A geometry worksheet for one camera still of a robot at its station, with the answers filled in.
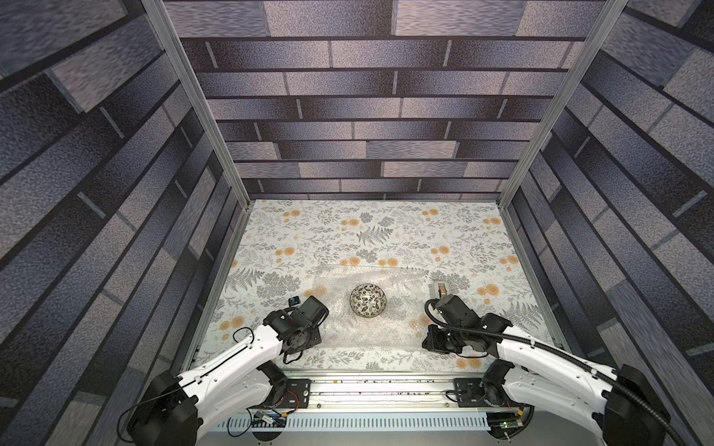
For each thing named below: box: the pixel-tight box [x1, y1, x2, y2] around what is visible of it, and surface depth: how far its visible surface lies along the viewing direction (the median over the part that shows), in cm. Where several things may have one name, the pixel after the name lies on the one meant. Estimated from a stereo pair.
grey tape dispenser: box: [436, 282, 448, 300], surface depth 91 cm
